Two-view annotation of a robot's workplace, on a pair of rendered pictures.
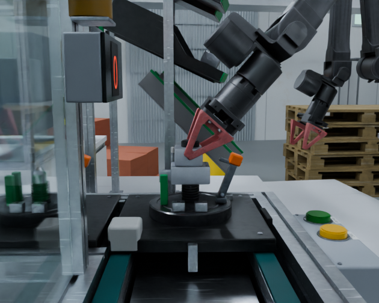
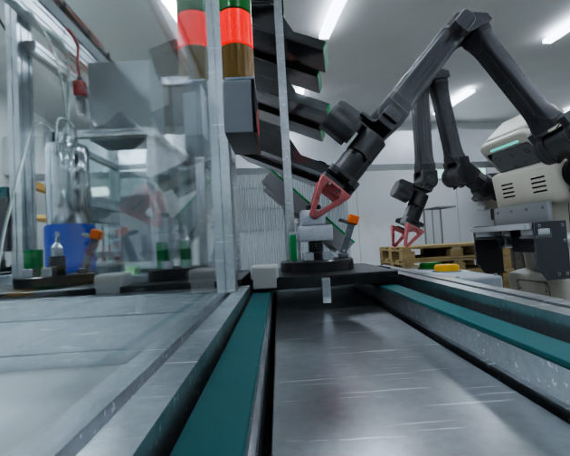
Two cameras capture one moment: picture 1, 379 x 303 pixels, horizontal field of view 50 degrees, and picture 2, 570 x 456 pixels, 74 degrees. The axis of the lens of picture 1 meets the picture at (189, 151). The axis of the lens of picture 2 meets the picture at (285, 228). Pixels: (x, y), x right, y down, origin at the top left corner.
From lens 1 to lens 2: 0.19 m
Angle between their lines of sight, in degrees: 12
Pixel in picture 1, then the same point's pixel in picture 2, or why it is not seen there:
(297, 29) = (394, 109)
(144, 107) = (250, 261)
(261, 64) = (367, 137)
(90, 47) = (243, 90)
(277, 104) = (370, 252)
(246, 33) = (353, 116)
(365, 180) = not seen: hidden behind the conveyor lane
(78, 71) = (234, 109)
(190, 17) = not seen: hidden behind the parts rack
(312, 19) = (404, 105)
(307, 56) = (393, 208)
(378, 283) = not seen: hidden behind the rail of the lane
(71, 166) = (225, 195)
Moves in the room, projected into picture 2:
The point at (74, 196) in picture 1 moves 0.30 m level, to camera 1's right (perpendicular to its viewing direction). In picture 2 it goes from (227, 222) to (441, 209)
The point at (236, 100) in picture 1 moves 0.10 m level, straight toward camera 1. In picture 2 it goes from (350, 166) to (353, 154)
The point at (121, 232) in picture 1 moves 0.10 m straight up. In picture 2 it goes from (261, 270) to (259, 209)
